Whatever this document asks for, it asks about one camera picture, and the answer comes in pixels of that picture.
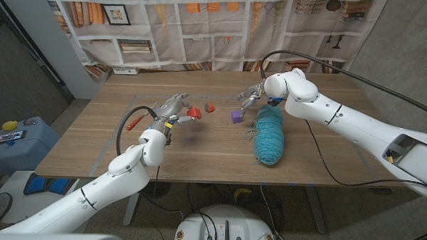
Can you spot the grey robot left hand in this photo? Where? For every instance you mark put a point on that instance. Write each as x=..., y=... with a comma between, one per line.
x=169, y=111

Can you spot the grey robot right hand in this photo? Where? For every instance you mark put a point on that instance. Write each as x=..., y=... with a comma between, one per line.
x=253, y=93

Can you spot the red magnetic block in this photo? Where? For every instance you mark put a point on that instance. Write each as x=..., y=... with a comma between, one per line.
x=195, y=113

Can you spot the purple magnetic block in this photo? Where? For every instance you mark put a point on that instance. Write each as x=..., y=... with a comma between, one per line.
x=236, y=117

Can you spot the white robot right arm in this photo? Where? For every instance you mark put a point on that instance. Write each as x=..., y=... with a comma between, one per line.
x=341, y=121

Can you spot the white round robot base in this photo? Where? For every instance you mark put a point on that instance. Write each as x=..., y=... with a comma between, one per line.
x=224, y=223

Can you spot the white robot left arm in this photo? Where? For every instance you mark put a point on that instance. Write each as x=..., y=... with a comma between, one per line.
x=126, y=174

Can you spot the small orange grey ball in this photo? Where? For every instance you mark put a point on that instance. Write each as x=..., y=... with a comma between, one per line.
x=209, y=107

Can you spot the teal yarn skein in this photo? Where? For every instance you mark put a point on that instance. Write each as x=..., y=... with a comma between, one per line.
x=269, y=136

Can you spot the white power strip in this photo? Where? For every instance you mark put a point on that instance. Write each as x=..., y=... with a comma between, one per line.
x=126, y=71

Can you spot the printed bookshelf backdrop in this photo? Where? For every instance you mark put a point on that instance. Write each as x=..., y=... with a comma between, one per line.
x=216, y=34

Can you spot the black round floor base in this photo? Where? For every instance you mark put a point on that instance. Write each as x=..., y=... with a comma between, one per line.
x=159, y=189

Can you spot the yellow banana toy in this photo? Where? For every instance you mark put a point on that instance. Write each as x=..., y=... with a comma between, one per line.
x=242, y=193

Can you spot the metal table leg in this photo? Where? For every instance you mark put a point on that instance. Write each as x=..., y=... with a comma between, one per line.
x=130, y=209
x=317, y=212

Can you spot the blue grey ottoman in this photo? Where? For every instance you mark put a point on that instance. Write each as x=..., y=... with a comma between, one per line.
x=27, y=152

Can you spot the yellow toy fruit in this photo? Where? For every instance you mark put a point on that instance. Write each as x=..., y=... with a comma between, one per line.
x=9, y=125

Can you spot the white platform with blue pads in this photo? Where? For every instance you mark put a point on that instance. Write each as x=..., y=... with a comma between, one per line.
x=18, y=198

